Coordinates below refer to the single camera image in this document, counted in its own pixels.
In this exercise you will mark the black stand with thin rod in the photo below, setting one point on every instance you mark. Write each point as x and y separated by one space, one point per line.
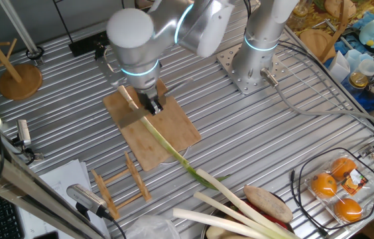
84 46

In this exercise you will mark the glass flask with yellow liquid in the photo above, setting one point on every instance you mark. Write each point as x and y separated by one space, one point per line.
361 78

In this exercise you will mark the red vegetable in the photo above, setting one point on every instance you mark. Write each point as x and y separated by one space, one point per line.
262 215

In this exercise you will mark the clear glass bottle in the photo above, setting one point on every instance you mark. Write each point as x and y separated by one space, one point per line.
298 13

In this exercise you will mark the pale potato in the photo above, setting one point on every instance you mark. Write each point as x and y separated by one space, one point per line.
218 234

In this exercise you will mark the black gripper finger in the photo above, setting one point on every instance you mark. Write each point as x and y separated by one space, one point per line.
149 109
158 107

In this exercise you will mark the orange label sticker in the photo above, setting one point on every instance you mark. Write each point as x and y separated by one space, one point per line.
354 182

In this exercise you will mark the white paper box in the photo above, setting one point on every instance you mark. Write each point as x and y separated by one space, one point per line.
337 68

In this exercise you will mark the orange fruit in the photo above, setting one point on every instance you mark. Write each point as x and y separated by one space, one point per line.
343 167
323 185
347 209

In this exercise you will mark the wooden cutting board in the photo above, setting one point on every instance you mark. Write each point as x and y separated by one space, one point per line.
173 132

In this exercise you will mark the steel cleaver knife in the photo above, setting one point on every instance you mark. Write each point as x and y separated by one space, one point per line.
130 120

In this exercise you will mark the small silver camera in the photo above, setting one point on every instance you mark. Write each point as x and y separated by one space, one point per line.
24 131

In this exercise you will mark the white paper sheets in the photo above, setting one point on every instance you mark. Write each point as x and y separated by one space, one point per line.
64 172

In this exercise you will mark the blue cloth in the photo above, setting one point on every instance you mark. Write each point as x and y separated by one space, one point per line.
369 99

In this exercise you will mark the metal bowl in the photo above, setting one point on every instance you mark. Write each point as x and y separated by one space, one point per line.
203 232

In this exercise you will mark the brown sweet potato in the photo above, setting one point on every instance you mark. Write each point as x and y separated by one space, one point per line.
268 204

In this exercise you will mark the long scallion with green top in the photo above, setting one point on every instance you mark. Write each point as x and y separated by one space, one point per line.
163 142

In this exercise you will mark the wooden knife rack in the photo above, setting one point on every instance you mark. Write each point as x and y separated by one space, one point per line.
137 179

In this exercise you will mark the metal camera mount clamp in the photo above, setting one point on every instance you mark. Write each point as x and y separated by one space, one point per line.
29 154

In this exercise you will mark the white scallion root end piece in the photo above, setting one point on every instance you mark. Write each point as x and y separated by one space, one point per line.
126 96

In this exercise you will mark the clear plastic bag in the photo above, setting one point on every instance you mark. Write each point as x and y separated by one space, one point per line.
150 229

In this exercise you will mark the wooden mug tree stand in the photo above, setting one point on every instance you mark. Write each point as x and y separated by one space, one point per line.
316 43
19 81

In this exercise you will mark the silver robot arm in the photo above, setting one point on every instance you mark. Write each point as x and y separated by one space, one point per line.
260 30

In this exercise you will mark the round woven wooden item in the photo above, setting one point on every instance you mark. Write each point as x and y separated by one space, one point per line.
337 6

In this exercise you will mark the aluminium frame beam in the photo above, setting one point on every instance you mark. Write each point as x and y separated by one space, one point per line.
24 186

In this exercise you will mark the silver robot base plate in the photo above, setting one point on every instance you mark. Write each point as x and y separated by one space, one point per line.
230 63

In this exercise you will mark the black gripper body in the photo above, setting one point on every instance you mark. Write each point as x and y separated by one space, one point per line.
148 98

